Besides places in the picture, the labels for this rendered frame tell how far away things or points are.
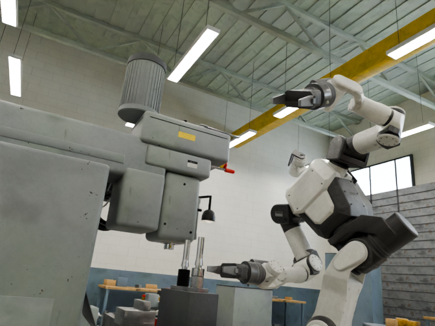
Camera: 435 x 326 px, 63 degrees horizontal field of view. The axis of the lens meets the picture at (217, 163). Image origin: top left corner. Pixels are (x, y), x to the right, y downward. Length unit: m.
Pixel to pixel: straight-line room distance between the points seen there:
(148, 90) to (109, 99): 7.30
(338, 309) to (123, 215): 0.94
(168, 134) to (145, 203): 0.35
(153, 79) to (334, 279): 1.22
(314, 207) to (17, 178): 1.16
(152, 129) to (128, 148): 0.14
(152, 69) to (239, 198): 8.04
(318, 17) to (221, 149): 6.14
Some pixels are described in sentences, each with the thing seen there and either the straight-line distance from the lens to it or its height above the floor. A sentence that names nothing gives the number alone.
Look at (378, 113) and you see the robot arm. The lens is 1.36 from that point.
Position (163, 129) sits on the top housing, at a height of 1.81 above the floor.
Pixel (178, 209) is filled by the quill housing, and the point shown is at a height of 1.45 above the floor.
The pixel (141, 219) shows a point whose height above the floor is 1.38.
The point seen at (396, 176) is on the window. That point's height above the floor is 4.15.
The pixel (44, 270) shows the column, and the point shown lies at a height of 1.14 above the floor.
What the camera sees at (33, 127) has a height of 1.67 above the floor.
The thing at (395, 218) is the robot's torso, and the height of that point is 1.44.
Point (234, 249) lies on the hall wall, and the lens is 9.46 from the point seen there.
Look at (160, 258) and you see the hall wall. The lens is 8.61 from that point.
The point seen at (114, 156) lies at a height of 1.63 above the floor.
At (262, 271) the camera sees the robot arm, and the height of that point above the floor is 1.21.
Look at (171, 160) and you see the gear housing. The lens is 1.68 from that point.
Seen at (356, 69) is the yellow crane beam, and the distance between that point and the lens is 6.85.
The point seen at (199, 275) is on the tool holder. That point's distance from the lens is 1.34.
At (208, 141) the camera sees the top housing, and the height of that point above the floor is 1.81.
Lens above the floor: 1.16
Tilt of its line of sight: 18 degrees up
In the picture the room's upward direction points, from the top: 5 degrees clockwise
